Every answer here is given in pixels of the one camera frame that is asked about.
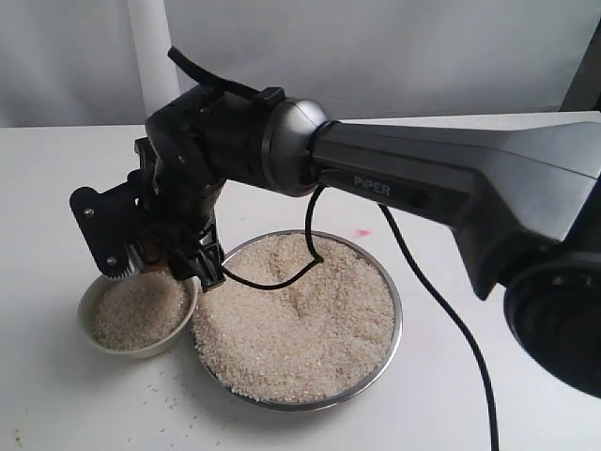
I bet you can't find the white backdrop curtain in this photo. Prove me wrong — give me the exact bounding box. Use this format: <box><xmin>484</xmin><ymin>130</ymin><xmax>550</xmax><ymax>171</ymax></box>
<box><xmin>1</xmin><ymin>1</ymin><xmax>600</xmax><ymax>127</ymax></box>

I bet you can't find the cream ceramic bowl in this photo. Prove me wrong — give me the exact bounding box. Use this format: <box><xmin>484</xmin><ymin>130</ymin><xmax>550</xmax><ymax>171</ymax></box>
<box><xmin>77</xmin><ymin>275</ymin><xmax>200</xmax><ymax>360</ymax></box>

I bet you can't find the brown wooden cup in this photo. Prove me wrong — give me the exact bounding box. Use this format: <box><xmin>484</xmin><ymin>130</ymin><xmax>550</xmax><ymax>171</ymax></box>
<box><xmin>140</xmin><ymin>238</ymin><xmax>170</xmax><ymax>273</ymax></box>

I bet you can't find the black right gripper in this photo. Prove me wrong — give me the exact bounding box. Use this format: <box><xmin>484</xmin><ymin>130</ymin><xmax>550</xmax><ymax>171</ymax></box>
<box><xmin>136</xmin><ymin>87</ymin><xmax>282</xmax><ymax>292</ymax></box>

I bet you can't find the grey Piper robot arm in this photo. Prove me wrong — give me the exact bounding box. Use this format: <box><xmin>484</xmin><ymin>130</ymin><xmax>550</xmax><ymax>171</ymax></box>
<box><xmin>134</xmin><ymin>87</ymin><xmax>600</xmax><ymax>396</ymax></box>

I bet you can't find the rice in cream bowl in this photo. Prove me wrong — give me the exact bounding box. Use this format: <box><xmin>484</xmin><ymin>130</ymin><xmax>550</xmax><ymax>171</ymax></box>
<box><xmin>91</xmin><ymin>272</ymin><xmax>192</xmax><ymax>351</ymax></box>

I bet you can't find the dark post at right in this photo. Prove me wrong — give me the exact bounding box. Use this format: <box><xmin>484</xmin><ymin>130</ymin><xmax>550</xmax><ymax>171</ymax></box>
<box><xmin>559</xmin><ymin>23</ymin><xmax>600</xmax><ymax>112</ymax></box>

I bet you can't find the steel rice pan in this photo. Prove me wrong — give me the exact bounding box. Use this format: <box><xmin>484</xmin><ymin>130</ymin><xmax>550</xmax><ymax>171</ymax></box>
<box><xmin>201</xmin><ymin>229</ymin><xmax>402</xmax><ymax>412</ymax></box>

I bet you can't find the rice in steel pan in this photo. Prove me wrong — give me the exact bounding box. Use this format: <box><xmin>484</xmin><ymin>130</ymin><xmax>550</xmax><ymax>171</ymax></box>
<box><xmin>193</xmin><ymin>237</ymin><xmax>397</xmax><ymax>404</ymax></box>

